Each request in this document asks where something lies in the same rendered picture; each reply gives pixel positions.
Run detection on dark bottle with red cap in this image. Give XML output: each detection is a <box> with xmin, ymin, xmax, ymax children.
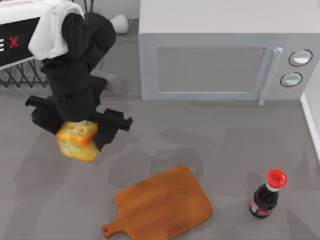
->
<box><xmin>248</xmin><ymin>168</ymin><xmax>289</xmax><ymax>219</ymax></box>

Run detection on yellow toasted bread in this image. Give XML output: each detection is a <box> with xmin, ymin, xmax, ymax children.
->
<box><xmin>55</xmin><ymin>120</ymin><xmax>99</xmax><ymax>164</ymax></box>

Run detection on pale grey microwave oven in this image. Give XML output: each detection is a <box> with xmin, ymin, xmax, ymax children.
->
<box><xmin>138</xmin><ymin>0</ymin><xmax>320</xmax><ymax>106</ymax></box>

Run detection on black wire basket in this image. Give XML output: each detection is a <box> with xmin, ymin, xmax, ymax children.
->
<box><xmin>0</xmin><ymin>57</ymin><xmax>52</xmax><ymax>89</ymax></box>

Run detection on white furniture panel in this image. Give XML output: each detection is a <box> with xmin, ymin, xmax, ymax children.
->
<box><xmin>299</xmin><ymin>74</ymin><xmax>320</xmax><ymax>162</ymax></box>

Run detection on wooden cutting board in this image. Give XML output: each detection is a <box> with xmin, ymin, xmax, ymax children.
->
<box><xmin>101</xmin><ymin>165</ymin><xmax>214</xmax><ymax>240</ymax></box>

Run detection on pale grey camera box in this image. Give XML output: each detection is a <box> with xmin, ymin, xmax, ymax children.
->
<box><xmin>99</xmin><ymin>70</ymin><xmax>120</xmax><ymax>92</ymax></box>

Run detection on round microwave knob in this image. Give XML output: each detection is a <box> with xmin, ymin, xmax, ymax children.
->
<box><xmin>288</xmin><ymin>49</ymin><xmax>314</xmax><ymax>68</ymax></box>
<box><xmin>279</xmin><ymin>72</ymin><xmax>304</xmax><ymax>88</ymax></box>

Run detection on white rounded object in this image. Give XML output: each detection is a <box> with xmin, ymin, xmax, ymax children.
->
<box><xmin>109</xmin><ymin>14</ymin><xmax>130</xmax><ymax>35</ymax></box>

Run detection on microwave oven door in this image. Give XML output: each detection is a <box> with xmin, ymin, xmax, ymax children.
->
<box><xmin>139</xmin><ymin>34</ymin><xmax>289</xmax><ymax>101</ymax></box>

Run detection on grey microwave door handle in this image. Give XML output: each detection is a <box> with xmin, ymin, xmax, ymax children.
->
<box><xmin>258</xmin><ymin>46</ymin><xmax>284</xmax><ymax>106</ymax></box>

